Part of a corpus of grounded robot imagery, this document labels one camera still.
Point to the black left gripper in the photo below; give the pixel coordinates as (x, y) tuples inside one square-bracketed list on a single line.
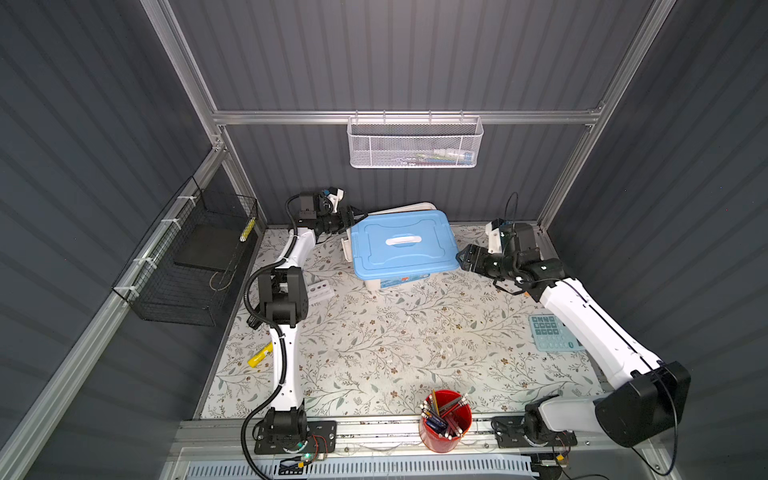
[(348, 216)]

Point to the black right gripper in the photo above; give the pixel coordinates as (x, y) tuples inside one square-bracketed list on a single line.
[(475, 266)]

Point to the blue plastic bin lid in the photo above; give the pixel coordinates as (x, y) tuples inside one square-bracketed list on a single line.
[(402, 245)]

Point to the white test tube rack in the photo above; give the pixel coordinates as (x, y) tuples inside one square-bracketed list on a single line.
[(319, 292)]

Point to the white plastic storage bin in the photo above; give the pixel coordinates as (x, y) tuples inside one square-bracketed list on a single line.
[(390, 273)]

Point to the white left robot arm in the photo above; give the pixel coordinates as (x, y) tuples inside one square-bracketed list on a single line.
[(276, 295)]

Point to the yellow item in basket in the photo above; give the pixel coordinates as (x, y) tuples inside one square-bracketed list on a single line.
[(247, 230)]

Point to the teal calculator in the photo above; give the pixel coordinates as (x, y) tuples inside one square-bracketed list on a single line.
[(551, 335)]

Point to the yellow marker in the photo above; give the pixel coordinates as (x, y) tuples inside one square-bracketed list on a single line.
[(259, 357)]

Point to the red pencil cup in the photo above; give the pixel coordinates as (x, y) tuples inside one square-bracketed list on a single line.
[(446, 417)]

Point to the white wire wall basket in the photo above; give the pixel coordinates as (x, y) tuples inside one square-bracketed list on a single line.
[(414, 142)]

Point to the black wire side basket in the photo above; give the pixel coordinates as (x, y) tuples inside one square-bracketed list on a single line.
[(194, 264)]

